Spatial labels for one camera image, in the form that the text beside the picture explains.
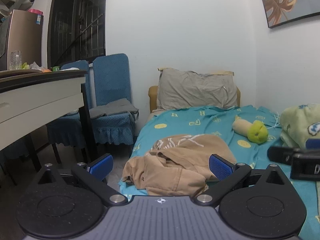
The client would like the teal printed bed sheet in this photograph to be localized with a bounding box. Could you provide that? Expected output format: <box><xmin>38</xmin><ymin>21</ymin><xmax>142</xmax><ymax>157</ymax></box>
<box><xmin>119</xmin><ymin>105</ymin><xmax>320</xmax><ymax>240</ymax></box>

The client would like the folded grey cloth on chair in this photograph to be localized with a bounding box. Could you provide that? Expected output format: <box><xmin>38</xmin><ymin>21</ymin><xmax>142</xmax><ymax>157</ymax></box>
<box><xmin>89</xmin><ymin>98</ymin><xmax>139</xmax><ymax>119</ymax></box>

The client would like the beige pillow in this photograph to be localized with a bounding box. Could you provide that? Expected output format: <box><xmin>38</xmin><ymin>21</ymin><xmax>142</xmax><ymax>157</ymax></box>
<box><xmin>158</xmin><ymin>67</ymin><xmax>235</xmax><ymax>77</ymax></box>

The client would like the green and beige plush toy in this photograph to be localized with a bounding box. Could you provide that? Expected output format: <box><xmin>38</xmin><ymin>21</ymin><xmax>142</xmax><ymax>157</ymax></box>
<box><xmin>232</xmin><ymin>119</ymin><xmax>269</xmax><ymax>145</ymax></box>

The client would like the clear glass cup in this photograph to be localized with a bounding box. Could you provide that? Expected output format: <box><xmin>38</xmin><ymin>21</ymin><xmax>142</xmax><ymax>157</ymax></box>
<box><xmin>10</xmin><ymin>50</ymin><xmax>22</xmax><ymax>70</ymax></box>

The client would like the tan shirt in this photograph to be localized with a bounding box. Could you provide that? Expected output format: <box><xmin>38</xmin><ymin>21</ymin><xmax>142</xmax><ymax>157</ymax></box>
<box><xmin>122</xmin><ymin>134</ymin><xmax>237</xmax><ymax>197</ymax></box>

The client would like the grey pillow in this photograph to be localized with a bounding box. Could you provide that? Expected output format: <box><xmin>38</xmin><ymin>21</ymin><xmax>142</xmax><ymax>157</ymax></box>
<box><xmin>157</xmin><ymin>69</ymin><xmax>238</xmax><ymax>110</ymax></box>

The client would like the blue covered chair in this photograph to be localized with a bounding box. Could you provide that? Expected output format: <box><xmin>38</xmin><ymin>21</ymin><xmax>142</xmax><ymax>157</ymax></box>
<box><xmin>47</xmin><ymin>60</ymin><xmax>91</xmax><ymax>164</ymax></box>
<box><xmin>89</xmin><ymin>53</ymin><xmax>139</xmax><ymax>146</ymax></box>

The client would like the framed leaf wall picture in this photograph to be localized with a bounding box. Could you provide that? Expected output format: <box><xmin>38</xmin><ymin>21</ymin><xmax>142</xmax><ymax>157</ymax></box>
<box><xmin>255</xmin><ymin>0</ymin><xmax>320</xmax><ymax>29</ymax></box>

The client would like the white cable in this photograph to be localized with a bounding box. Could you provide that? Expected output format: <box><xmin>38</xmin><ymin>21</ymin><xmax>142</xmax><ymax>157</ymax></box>
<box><xmin>271</xmin><ymin>111</ymin><xmax>282</xmax><ymax>128</ymax></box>

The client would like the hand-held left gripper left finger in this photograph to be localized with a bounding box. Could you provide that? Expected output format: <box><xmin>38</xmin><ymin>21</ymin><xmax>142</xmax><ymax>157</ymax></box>
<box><xmin>32</xmin><ymin>154</ymin><xmax>128</xmax><ymax>207</ymax></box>

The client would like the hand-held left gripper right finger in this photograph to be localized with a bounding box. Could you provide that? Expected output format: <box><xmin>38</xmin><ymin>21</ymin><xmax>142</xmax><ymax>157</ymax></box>
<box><xmin>194</xmin><ymin>154</ymin><xmax>291</xmax><ymax>207</ymax></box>

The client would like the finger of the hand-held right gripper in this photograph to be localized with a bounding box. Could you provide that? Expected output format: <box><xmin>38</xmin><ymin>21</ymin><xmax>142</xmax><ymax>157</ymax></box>
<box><xmin>305</xmin><ymin>137</ymin><xmax>320</xmax><ymax>150</ymax></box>
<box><xmin>267</xmin><ymin>145</ymin><xmax>295</xmax><ymax>165</ymax></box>

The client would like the dark window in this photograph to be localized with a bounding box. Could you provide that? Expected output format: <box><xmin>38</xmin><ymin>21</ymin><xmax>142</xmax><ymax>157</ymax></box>
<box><xmin>47</xmin><ymin>0</ymin><xmax>107</xmax><ymax>68</ymax></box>

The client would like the green dinosaur print blanket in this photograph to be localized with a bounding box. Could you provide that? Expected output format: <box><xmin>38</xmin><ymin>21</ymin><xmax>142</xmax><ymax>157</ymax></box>
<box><xmin>279</xmin><ymin>103</ymin><xmax>320</xmax><ymax>150</ymax></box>

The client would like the beige refrigerator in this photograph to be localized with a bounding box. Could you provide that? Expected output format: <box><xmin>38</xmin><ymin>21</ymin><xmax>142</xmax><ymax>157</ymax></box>
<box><xmin>0</xmin><ymin>9</ymin><xmax>44</xmax><ymax>72</ymax></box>

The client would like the white table with dark top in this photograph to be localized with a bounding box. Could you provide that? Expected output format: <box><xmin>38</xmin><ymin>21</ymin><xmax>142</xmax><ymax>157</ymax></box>
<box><xmin>0</xmin><ymin>69</ymin><xmax>98</xmax><ymax>188</ymax></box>

